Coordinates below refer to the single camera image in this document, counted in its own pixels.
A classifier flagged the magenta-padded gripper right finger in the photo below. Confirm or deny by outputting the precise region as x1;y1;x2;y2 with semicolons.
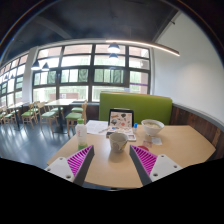
128;144;184;187

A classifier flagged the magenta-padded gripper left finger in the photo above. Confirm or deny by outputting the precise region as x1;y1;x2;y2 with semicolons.
44;145;95;187

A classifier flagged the green-capped clear drink bottle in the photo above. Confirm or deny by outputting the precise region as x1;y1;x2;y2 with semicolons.
75;118;89;151

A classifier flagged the small white receipt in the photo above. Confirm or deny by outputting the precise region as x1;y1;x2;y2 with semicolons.
151;136;164;146

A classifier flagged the white bowl of noodles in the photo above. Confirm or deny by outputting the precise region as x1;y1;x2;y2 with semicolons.
140;118;166;137

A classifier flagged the colourful sticker sheet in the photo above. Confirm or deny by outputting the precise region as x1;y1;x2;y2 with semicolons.
105;126;137;142

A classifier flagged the white patterned paper cup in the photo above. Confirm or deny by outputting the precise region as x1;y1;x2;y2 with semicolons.
109;132;129;154

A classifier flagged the group of green-seated wooden chairs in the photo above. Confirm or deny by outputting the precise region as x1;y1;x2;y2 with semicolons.
0;99;89;136

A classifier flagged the green upholstered bench backrest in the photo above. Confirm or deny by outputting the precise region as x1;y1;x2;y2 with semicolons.
98;91;174;126

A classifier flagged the wooden dining table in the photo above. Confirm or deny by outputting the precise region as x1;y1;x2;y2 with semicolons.
44;98;86;135

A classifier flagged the long curved ceiling light strip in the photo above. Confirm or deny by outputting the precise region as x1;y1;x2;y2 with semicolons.
105;39;181;57

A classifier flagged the group of dark pendant lamps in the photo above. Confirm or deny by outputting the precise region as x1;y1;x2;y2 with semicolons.
1;42;121;81

